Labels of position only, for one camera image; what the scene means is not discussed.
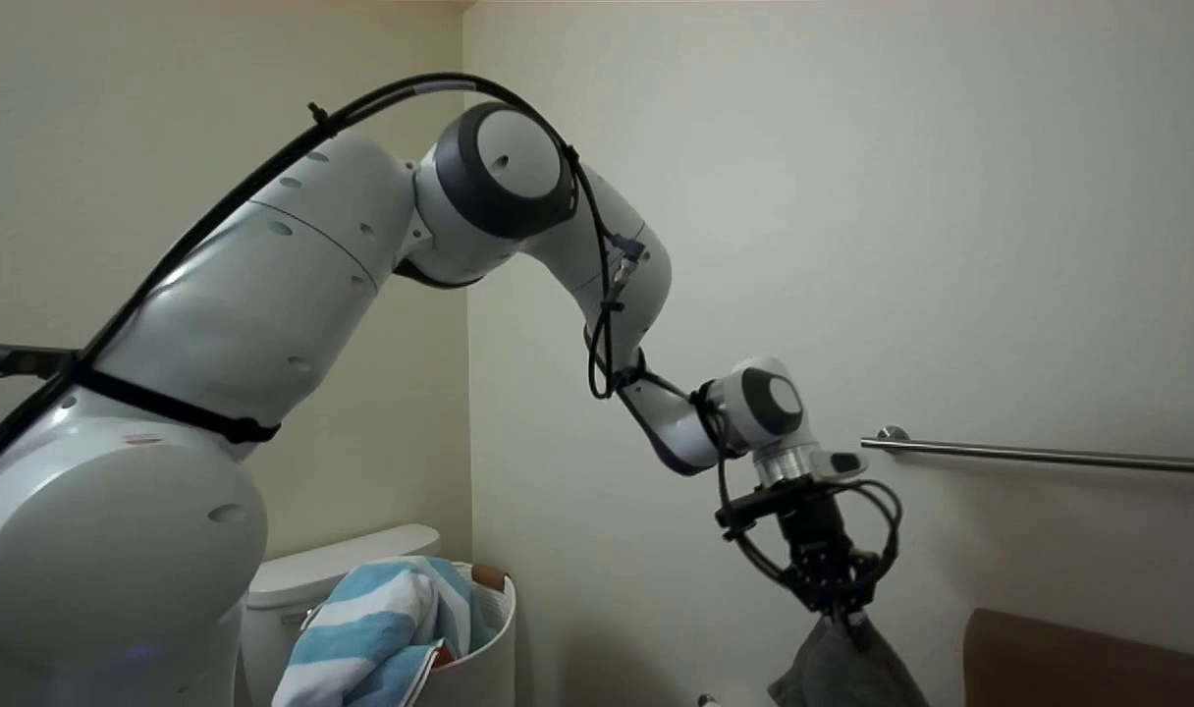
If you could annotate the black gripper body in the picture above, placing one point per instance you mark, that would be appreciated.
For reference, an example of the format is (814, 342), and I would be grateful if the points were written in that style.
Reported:
(822, 566)

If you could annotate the gray towel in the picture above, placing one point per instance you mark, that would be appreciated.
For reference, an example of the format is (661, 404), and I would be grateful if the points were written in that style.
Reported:
(847, 664)

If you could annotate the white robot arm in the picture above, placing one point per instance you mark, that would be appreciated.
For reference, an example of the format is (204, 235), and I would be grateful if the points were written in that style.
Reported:
(127, 528)

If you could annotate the blue white striped towel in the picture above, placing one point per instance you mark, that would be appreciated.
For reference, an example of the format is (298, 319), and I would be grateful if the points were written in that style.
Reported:
(381, 633)

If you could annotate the white laundry bin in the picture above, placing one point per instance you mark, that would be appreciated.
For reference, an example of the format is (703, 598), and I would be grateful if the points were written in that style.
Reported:
(484, 674)

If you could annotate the white toilet tank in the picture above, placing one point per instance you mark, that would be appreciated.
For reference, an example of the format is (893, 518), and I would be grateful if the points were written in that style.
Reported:
(292, 587)

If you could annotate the chrome wall rail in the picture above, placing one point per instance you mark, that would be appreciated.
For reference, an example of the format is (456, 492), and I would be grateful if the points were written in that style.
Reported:
(902, 441)

